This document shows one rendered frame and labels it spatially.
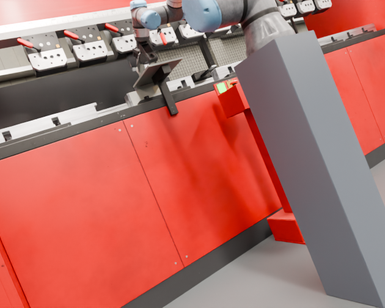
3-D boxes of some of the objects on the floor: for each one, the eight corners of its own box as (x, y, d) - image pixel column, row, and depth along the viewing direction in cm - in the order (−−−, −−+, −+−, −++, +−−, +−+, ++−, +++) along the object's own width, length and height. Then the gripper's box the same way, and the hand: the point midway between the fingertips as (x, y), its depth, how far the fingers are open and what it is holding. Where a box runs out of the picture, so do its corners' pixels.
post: (262, 190, 272) (175, -20, 268) (258, 190, 276) (173, -17, 272) (266, 188, 274) (179, -21, 270) (262, 188, 279) (178, -17, 274)
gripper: (148, 32, 152) (152, 73, 164) (125, 36, 146) (131, 78, 159) (157, 35, 146) (160, 77, 159) (133, 40, 140) (139, 84, 153)
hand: (148, 77), depth 156 cm, fingers open, 5 cm apart
